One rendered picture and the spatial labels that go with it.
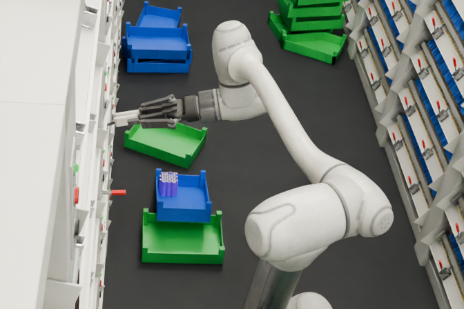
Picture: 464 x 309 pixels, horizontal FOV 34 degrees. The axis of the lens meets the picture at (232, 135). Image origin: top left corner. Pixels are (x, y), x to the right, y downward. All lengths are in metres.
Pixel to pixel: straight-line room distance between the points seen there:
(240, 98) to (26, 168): 1.57
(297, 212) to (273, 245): 0.08
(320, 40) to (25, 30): 3.56
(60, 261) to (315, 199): 0.97
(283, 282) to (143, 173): 1.52
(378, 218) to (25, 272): 1.25
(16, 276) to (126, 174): 2.71
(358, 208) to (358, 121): 2.03
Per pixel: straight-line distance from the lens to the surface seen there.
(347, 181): 1.69
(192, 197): 3.05
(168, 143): 3.32
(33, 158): 0.54
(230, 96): 2.07
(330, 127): 3.58
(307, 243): 1.60
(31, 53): 0.64
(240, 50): 1.98
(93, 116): 1.27
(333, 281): 2.92
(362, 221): 1.65
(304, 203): 1.60
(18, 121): 0.57
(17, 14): 0.69
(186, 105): 2.11
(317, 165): 1.79
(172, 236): 2.94
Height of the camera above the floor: 2.18
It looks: 40 degrees down
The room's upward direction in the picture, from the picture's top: 9 degrees clockwise
